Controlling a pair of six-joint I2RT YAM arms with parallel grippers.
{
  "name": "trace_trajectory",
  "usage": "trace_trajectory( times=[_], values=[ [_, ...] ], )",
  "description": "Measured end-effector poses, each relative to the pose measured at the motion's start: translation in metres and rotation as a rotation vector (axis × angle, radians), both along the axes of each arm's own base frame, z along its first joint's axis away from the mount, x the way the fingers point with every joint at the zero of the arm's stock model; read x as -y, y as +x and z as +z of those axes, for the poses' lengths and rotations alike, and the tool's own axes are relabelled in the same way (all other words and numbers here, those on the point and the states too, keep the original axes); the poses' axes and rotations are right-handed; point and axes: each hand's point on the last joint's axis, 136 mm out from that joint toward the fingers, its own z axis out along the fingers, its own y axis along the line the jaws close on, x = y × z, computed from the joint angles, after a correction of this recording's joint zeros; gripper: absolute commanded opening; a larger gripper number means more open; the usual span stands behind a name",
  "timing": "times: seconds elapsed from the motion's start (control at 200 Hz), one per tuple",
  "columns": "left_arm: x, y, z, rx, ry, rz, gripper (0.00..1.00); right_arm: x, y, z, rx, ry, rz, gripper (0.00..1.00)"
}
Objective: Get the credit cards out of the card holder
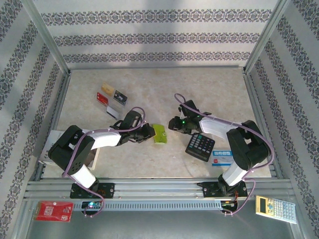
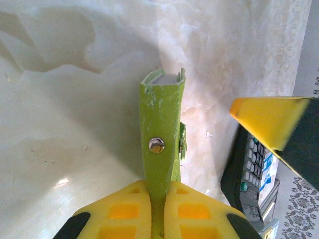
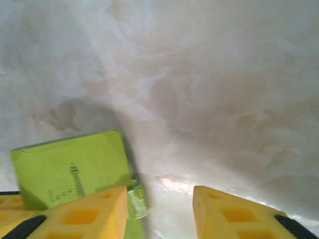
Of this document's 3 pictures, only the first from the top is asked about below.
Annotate white card with dark stripe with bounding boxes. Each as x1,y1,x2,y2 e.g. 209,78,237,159
106,106,120,118

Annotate black card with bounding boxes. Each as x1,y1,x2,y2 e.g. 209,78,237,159
113,90,128,104

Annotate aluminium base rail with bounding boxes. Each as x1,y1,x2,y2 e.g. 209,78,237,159
23,178,296,200

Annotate red card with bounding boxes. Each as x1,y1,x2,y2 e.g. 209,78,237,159
96,92,109,105

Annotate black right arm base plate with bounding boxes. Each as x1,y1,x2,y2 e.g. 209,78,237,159
196,181,249,199

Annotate blue and white box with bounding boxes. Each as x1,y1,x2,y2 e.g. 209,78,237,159
211,149,235,167

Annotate green card holder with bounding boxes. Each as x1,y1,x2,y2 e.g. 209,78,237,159
152,123,168,145

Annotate aluminium frame post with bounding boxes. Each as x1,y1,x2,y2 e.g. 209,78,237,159
243,0,294,74
21,0,71,74

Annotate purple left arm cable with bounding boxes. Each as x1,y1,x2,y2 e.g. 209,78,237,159
61,107,148,219

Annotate book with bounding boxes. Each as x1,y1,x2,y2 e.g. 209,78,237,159
38,129,101,170

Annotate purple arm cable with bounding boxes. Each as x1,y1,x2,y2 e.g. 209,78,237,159
61,107,148,219
174,93,276,216

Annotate grey slotted cable duct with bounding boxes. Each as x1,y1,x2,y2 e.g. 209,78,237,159
73,200,222,212

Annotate gold card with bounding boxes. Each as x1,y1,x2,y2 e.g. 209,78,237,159
101,83,115,97

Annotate aluminium side rail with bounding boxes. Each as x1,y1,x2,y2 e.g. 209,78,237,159
37,69,73,181
243,68,285,180

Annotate red packet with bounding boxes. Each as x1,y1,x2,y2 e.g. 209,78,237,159
33,201,74,222

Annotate aluminium back rail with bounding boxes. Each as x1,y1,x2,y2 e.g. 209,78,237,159
68,65,246,71

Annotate small circuit board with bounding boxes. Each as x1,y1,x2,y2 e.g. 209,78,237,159
221,200,238,209
81,201,102,210

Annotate yellow and grey scientific calculator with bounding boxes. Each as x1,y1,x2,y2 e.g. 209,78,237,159
254,195,297,224

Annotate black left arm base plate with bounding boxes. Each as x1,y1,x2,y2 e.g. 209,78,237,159
69,182,116,199

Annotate black calculator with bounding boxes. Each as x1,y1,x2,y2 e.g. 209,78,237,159
185,133,216,163

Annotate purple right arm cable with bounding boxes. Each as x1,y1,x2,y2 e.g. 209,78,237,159
174,93,276,216

